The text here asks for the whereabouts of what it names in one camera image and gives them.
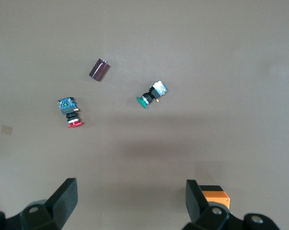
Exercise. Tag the brown tape patch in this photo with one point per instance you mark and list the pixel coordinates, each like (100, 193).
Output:
(6, 129)

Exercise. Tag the dark maroon cylindrical capacitor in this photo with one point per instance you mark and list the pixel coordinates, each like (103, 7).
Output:
(99, 70)

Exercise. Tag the red mushroom push button switch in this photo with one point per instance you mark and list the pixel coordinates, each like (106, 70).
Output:
(71, 112)

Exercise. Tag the orange metal box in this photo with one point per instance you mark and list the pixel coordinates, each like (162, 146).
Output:
(216, 195)

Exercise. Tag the green mushroom push button switch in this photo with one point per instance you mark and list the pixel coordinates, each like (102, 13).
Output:
(151, 94)

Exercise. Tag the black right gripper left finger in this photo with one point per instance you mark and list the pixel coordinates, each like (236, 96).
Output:
(62, 203)

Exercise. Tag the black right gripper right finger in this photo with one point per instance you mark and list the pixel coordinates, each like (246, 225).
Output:
(194, 203)

